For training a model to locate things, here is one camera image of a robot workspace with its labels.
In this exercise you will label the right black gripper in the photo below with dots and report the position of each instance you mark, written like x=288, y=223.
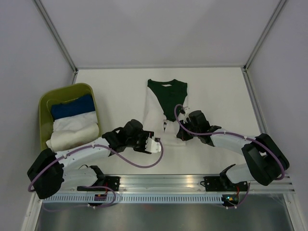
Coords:
x=182, y=134

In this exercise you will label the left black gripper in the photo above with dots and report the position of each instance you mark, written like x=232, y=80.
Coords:
x=145, y=134

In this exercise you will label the white green raglan t-shirt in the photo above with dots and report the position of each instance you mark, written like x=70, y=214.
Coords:
x=160, y=113

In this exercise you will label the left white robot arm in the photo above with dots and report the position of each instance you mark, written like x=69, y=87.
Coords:
x=49, y=171

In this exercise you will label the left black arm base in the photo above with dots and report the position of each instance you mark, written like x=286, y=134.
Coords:
x=106, y=184

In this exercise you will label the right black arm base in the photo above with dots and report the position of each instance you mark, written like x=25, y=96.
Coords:
x=214, y=184

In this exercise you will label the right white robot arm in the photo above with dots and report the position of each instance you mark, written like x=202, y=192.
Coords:
x=264, y=161

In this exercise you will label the blue folded t-shirt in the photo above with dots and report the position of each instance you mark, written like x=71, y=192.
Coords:
x=78, y=106

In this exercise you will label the white rolled t-shirt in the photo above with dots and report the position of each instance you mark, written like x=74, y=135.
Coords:
x=73, y=131

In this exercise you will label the olive green plastic bin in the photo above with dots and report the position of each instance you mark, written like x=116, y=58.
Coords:
x=57, y=96

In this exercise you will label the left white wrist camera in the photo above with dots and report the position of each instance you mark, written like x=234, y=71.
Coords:
x=153, y=146

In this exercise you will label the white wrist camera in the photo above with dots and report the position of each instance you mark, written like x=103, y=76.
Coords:
x=184, y=113
x=153, y=146

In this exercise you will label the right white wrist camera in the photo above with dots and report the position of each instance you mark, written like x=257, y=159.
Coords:
x=184, y=113

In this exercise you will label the aluminium mounting rail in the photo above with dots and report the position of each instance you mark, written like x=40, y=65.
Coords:
x=190, y=183

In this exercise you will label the white slotted cable duct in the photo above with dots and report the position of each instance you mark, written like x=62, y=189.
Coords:
x=136, y=198

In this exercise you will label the right aluminium frame post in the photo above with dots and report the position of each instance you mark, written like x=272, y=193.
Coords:
x=269, y=25

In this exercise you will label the aluminium frame post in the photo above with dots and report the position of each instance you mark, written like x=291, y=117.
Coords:
x=51, y=27
x=269, y=25

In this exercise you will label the left aluminium frame post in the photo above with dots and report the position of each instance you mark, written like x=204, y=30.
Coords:
x=51, y=27

